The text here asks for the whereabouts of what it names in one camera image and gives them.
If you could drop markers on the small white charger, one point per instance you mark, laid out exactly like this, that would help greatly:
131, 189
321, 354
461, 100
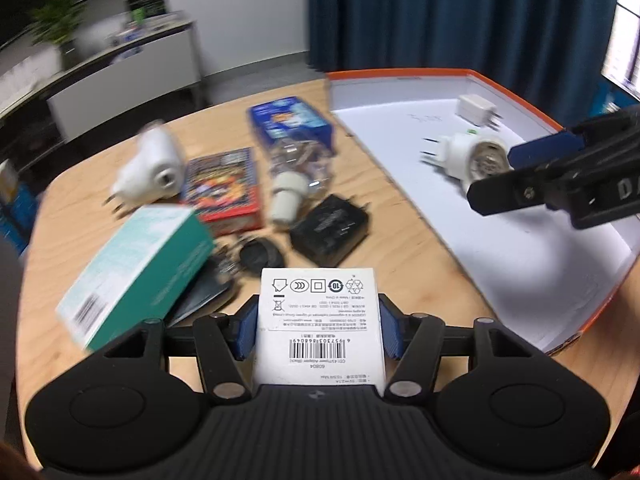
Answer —
475, 110

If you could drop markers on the long white media cabinet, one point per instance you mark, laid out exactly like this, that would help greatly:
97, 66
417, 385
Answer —
125, 85

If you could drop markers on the black leather wallet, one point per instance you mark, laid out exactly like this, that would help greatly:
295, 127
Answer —
200, 295

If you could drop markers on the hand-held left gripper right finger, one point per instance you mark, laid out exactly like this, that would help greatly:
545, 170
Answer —
390, 330

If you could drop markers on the pile of small packets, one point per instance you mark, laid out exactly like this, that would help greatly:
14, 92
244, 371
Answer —
145, 27

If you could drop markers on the white round plug adapter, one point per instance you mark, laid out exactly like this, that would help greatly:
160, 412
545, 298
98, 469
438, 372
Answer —
460, 152

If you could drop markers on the teal cardboard box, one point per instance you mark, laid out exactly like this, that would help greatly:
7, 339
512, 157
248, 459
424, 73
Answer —
135, 270

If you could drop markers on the blue cardboard box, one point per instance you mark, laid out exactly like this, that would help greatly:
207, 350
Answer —
290, 120

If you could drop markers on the white barcode box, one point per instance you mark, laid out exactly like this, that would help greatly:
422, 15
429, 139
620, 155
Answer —
320, 320

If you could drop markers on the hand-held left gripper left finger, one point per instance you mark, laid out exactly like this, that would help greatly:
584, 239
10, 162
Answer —
245, 332

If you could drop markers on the dark blue curtain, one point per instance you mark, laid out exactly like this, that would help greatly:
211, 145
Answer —
450, 10

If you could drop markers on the black power adapter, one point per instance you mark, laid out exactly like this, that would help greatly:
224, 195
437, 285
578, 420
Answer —
330, 225

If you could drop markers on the black green sign box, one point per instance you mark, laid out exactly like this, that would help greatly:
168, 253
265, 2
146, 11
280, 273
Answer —
146, 2

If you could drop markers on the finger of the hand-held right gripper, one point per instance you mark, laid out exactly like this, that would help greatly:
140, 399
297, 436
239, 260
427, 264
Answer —
505, 192
542, 145

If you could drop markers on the clear light bulb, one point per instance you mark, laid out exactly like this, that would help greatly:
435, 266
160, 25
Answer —
287, 195

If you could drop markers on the white yellow carton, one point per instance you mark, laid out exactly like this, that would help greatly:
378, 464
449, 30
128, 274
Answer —
6, 180

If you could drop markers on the row of white boxes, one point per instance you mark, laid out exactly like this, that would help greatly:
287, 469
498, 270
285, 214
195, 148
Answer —
25, 77

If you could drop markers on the red printed card box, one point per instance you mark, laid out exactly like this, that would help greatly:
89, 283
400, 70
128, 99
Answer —
222, 187

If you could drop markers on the orange white box lid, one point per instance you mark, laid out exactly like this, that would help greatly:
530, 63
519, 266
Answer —
525, 270

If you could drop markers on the white travel plug adapter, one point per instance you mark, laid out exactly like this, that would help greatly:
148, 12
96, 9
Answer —
152, 165

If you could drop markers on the green potted plant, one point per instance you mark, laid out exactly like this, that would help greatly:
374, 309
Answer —
57, 20

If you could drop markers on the bright window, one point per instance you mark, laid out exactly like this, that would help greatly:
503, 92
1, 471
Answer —
625, 50

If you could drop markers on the blue storage box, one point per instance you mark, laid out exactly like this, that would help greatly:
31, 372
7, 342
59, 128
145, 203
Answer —
17, 220

